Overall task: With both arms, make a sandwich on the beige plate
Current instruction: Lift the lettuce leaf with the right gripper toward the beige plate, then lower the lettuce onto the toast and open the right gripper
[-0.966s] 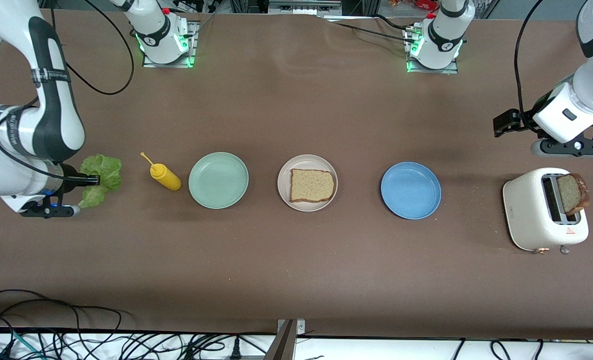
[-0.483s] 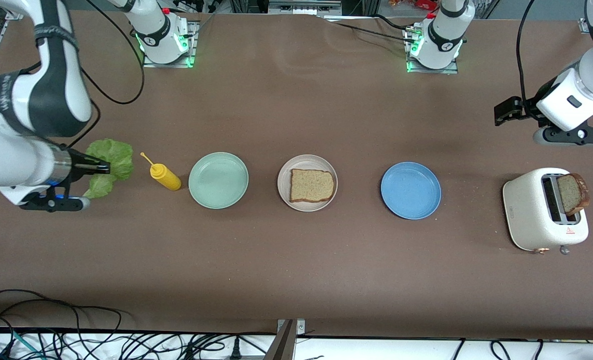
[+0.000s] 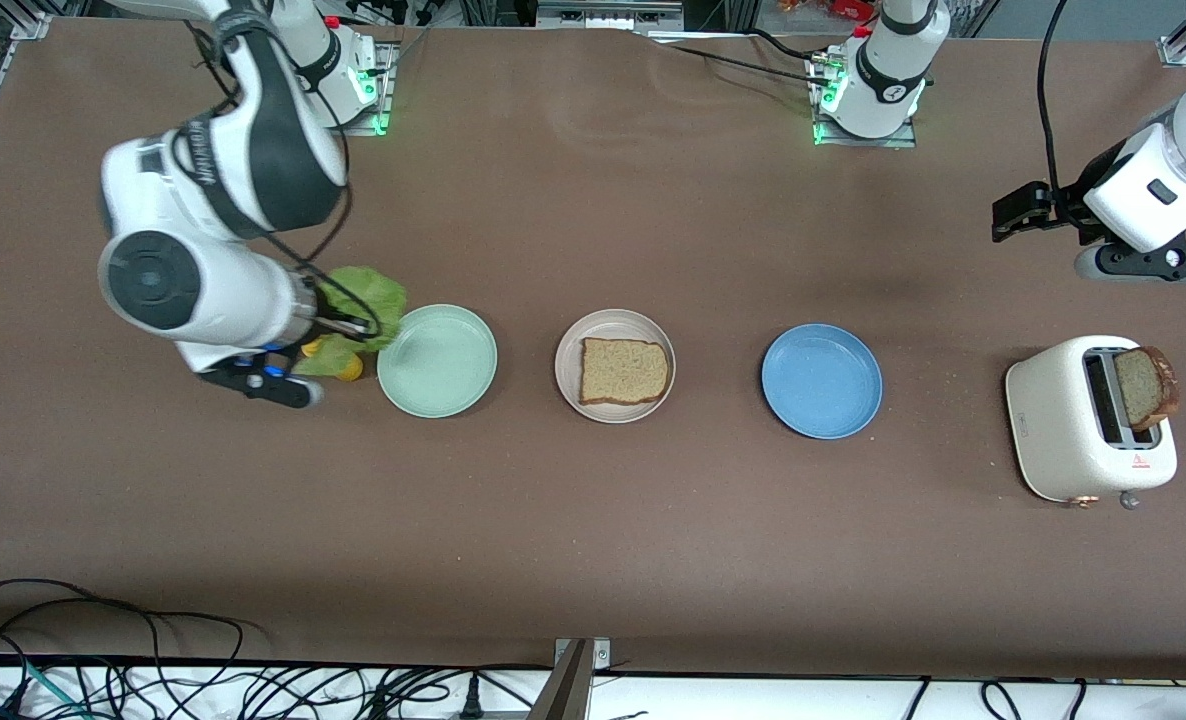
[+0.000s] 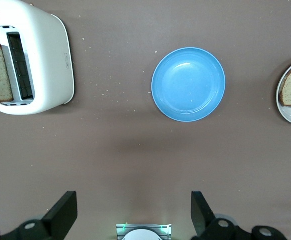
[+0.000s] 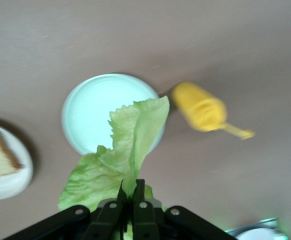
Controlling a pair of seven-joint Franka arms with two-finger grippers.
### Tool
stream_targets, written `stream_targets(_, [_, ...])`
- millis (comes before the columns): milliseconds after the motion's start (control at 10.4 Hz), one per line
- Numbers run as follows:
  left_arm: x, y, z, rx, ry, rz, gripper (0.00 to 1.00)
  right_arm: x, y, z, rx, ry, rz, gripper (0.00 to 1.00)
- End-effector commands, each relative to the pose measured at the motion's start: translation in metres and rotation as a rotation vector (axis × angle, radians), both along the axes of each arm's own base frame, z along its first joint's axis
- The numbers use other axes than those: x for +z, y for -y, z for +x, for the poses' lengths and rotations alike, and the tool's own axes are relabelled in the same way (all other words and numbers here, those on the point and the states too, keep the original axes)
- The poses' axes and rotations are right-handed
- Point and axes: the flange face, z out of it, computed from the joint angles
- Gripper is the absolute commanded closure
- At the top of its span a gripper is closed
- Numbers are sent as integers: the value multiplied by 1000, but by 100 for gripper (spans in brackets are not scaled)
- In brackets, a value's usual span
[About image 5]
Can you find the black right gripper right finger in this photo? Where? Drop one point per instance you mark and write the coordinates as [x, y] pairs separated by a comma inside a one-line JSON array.
[[148, 222]]

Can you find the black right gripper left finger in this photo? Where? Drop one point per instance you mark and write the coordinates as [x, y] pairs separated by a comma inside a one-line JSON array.
[[103, 222]]

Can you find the green lettuce leaf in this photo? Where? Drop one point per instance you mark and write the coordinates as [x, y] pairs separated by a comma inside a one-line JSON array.
[[135, 130]]

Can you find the beige plate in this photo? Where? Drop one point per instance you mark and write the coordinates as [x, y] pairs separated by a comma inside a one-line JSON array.
[[10, 185]]

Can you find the mint green plate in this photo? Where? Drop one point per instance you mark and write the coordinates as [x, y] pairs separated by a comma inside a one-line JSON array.
[[93, 105]]

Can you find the yellow squeeze bottle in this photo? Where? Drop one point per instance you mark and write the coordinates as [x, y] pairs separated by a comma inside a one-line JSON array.
[[198, 107]]

